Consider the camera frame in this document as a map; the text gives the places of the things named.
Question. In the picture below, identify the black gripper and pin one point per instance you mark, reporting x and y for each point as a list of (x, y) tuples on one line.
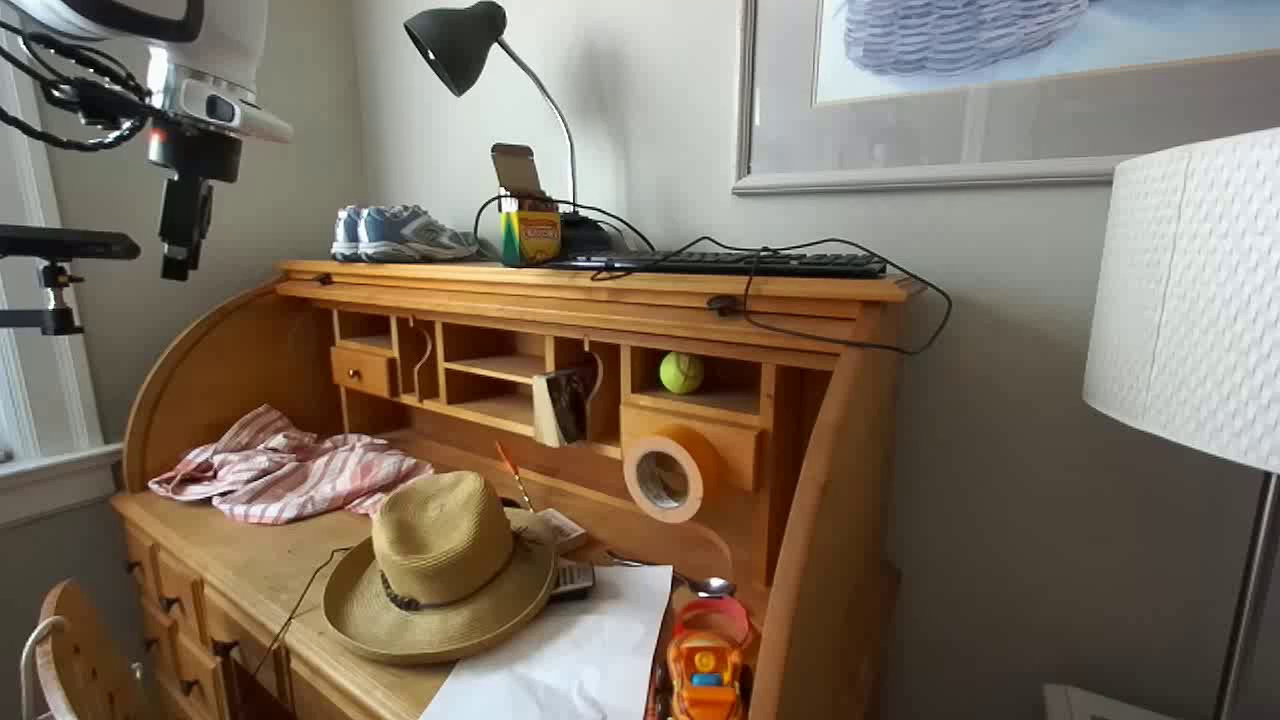
[(197, 148)]

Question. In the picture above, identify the red white striped towel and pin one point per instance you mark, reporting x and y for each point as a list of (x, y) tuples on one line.
[(293, 475)]

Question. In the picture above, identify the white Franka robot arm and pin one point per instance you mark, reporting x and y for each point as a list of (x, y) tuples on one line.
[(229, 34)]

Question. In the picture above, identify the blue grey sneaker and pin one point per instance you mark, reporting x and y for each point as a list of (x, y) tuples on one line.
[(414, 239), (346, 233)]

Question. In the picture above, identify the wooden roll-top desk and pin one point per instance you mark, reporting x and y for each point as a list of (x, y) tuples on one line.
[(242, 385)]

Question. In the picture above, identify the small wooden knob drawer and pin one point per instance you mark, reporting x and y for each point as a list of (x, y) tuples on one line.
[(360, 369)]

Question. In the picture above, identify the black desk lamp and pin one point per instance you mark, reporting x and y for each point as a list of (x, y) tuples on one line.
[(454, 47)]

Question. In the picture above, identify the green yellow open box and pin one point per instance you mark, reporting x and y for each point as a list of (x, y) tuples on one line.
[(531, 233)]

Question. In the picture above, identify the tan small book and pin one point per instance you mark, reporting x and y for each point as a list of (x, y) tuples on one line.
[(544, 412)]

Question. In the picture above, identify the tan straw hat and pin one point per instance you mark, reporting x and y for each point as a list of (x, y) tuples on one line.
[(440, 545)]

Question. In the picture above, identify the black small case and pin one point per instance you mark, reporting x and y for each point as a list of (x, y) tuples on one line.
[(579, 402)]

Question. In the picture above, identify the wooden chair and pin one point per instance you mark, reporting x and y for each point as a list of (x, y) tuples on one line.
[(95, 653)]

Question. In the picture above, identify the white small notepad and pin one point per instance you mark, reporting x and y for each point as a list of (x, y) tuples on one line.
[(555, 525)]

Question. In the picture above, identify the yellow-green tennis ball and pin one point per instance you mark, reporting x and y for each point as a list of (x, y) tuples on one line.
[(682, 374)]

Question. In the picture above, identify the dark small handheld device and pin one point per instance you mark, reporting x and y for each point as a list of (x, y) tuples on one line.
[(572, 579)]

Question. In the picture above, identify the brown packing tape roll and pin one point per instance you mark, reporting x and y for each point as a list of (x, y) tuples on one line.
[(706, 467)]

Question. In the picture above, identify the white paper sheet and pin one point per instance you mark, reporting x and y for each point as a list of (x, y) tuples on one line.
[(572, 653)]

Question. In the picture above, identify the black computer keyboard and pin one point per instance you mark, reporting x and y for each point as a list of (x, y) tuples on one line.
[(767, 266)]

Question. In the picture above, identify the orange toy truck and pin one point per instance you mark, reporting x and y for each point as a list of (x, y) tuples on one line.
[(706, 660)]

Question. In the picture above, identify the silver framed blue picture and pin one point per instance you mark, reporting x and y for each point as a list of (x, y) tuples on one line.
[(934, 132)]

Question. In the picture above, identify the white floor lamp shade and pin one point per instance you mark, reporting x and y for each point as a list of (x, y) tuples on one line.
[(1185, 294)]

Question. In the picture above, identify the white floor box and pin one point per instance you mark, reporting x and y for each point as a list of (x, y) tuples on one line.
[(1103, 706)]

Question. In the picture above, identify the silver floor lamp pole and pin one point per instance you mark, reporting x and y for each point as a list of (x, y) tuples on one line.
[(1244, 600)]

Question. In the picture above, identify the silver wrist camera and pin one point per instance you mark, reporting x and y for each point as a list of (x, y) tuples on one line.
[(221, 107)]

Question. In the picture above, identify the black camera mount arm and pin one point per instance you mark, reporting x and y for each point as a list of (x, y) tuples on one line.
[(62, 244)]

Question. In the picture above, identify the white window frame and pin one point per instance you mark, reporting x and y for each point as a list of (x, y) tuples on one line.
[(54, 483)]

